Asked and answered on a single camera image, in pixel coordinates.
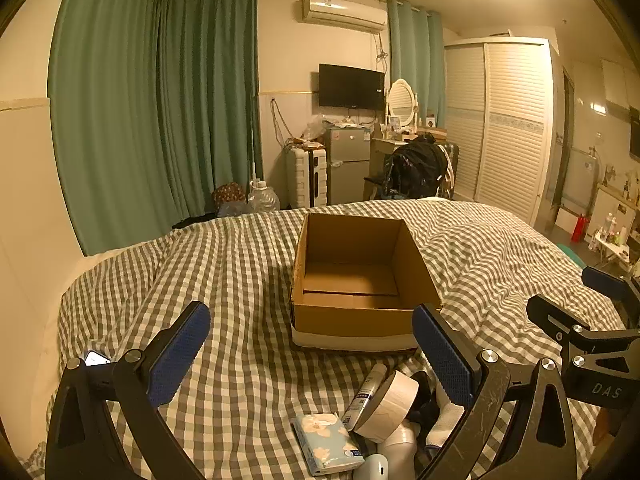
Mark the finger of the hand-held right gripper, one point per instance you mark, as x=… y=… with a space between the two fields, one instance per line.
x=606 y=280
x=550 y=315

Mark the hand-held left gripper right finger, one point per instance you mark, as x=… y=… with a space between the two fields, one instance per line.
x=442 y=350

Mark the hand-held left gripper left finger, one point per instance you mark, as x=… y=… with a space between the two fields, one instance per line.
x=182 y=345

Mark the white sock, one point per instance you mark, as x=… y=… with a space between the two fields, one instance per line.
x=447 y=420

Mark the beige tape roll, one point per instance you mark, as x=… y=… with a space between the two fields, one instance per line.
x=395 y=402

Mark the white squeeze tube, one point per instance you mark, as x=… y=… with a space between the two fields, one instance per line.
x=367 y=390

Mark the brown cardboard box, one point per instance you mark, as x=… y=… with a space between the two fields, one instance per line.
x=350 y=310

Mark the white plastic bottle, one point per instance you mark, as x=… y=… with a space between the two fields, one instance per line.
x=397 y=452

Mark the small white rounded device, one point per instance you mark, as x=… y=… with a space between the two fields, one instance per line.
x=372 y=469

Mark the blue floral tissue pack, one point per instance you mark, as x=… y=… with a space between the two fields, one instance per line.
x=325 y=440

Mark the small table with bottles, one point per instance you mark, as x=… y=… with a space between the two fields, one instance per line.
x=610 y=245

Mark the red fire extinguisher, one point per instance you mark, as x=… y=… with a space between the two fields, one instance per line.
x=579 y=227

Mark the grey white checkered blanket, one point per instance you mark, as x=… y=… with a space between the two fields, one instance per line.
x=240 y=285

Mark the white phone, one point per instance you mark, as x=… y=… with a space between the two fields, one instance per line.
x=96 y=358

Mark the brown patterned bag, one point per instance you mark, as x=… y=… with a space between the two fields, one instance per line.
x=229 y=193

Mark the clear water jug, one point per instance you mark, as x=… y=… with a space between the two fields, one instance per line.
x=262 y=199

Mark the white louvred wardrobe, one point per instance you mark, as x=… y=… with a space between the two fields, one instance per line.
x=505 y=125

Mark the black backpack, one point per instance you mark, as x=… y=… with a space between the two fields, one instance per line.
x=415 y=165

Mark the white suitcase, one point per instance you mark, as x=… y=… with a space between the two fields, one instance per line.
x=302 y=177

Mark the small grey fridge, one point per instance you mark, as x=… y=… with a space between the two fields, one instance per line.
x=347 y=165

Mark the green curtain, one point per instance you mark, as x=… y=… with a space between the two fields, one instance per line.
x=110 y=125
x=210 y=100
x=415 y=60

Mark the white oval mirror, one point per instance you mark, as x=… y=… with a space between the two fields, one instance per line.
x=401 y=100

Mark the clear plastic bag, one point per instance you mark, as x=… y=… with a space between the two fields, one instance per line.
x=315 y=127

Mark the white air conditioner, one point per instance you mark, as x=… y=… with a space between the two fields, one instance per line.
x=345 y=10

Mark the black wall television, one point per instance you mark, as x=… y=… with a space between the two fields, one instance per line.
x=351 y=86

